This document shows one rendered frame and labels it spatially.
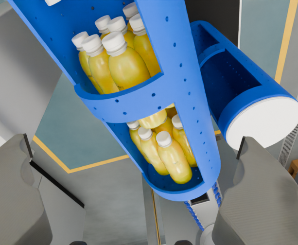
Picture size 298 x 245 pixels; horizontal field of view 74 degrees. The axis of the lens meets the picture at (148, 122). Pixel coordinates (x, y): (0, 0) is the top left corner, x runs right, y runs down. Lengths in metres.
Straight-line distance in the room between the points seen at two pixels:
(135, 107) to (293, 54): 1.96
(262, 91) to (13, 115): 0.80
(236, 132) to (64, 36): 0.65
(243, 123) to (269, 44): 1.30
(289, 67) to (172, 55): 1.97
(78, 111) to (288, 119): 1.65
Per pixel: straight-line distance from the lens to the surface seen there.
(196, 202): 1.13
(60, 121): 2.12
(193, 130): 0.47
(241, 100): 0.78
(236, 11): 1.59
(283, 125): 0.91
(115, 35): 0.37
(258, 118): 0.81
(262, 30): 1.93
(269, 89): 0.81
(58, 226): 2.86
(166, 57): 0.34
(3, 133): 0.61
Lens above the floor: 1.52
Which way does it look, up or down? 47 degrees down
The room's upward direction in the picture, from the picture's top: 171 degrees clockwise
